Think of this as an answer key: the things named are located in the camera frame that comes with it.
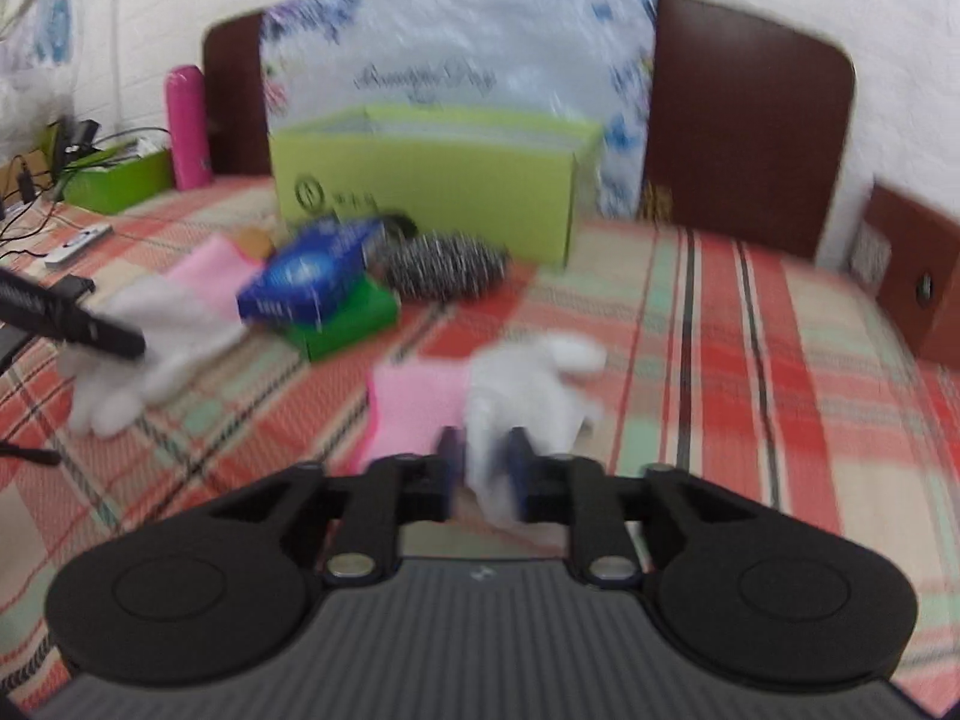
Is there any white pink sock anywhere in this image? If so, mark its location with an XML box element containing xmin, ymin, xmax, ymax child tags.
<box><xmin>59</xmin><ymin>234</ymin><xmax>263</xmax><ymax>439</ymax></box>
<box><xmin>352</xmin><ymin>332</ymin><xmax>607</xmax><ymax>528</ymax></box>

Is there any white remote device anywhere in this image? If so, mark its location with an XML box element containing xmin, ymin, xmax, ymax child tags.
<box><xmin>43</xmin><ymin>223</ymin><xmax>112</xmax><ymax>268</ymax></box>

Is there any green tray box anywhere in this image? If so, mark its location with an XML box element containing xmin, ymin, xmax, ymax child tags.
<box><xmin>41</xmin><ymin>117</ymin><xmax>174</xmax><ymax>215</ymax></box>

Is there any green small box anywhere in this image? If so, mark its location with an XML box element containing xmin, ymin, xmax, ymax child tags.
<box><xmin>280</xmin><ymin>277</ymin><xmax>402</xmax><ymax>362</ymax></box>

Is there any plaid red bedsheet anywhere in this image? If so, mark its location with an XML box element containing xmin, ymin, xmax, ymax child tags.
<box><xmin>2</xmin><ymin>223</ymin><xmax>958</xmax><ymax>718</ymax></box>

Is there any blue small box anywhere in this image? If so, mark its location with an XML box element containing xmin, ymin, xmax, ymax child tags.
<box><xmin>236</xmin><ymin>218</ymin><xmax>386</xmax><ymax>328</ymax></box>

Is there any black white patterned pouch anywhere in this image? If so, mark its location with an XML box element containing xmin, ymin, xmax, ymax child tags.
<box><xmin>371</xmin><ymin>213</ymin><xmax>511</xmax><ymax>304</ymax></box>

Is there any pink thermos bottle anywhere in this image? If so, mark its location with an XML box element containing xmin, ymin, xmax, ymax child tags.
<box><xmin>164</xmin><ymin>65</ymin><xmax>213</xmax><ymax>192</ymax></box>

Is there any lime green open box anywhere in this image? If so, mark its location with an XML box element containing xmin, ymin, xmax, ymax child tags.
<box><xmin>268</xmin><ymin>104</ymin><xmax>602</xmax><ymax>266</ymax></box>

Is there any dark brown wooden headboard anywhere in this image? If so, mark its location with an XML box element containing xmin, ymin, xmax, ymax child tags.
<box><xmin>202</xmin><ymin>0</ymin><xmax>856</xmax><ymax>259</ymax></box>

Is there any brown cardboard shoe box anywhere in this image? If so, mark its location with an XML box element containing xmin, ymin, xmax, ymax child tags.
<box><xmin>848</xmin><ymin>182</ymin><xmax>960</xmax><ymax>371</ymax></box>

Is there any floral Beautiful Day pillow bag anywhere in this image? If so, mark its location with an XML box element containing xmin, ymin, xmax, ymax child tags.
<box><xmin>259</xmin><ymin>0</ymin><xmax>658</xmax><ymax>218</ymax></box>

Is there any black cable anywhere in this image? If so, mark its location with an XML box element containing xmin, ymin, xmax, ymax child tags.
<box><xmin>0</xmin><ymin>115</ymin><xmax>175</xmax><ymax>260</ymax></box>

